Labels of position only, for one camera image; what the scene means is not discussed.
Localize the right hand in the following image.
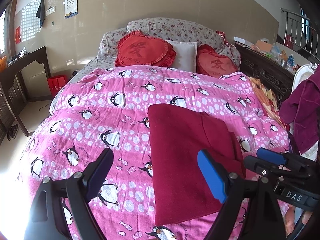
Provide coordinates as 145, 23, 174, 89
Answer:
278, 200, 313, 236

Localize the dark cloth on wall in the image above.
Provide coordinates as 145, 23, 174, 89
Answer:
36, 0, 46, 28

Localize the white chair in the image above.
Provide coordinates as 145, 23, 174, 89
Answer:
291, 62, 320, 160

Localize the orange basket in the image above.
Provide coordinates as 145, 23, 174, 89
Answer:
0, 56, 7, 72

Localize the red heart cushion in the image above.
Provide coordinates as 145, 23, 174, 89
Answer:
196, 44, 238, 78
115, 30, 176, 67

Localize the dark wooden side table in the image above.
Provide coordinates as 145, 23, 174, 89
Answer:
1, 46, 53, 137

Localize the dark carved wooden headboard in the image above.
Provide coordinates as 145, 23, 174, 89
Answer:
234, 42, 294, 108

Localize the purple garment on chair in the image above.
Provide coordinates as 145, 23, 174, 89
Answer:
279, 64, 320, 155

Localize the right red heart cushion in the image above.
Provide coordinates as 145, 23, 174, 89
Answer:
196, 44, 238, 78

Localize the left red heart cushion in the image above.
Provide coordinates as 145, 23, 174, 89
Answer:
115, 30, 176, 67

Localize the orange cartoon blanket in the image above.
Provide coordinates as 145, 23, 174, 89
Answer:
249, 77, 287, 129

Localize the pink penguin quilt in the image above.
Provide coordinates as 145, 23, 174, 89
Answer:
18, 66, 289, 239

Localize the floral bedding roll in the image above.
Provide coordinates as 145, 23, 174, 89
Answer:
97, 17, 241, 70

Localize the dark red fleece sweater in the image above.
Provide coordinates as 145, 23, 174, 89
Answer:
148, 103, 246, 226

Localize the white pillow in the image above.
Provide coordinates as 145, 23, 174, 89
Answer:
167, 40, 197, 73

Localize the red gift bag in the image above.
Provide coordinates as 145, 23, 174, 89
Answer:
47, 75, 68, 97

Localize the metal stair railing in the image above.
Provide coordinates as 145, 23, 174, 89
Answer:
281, 8, 319, 61

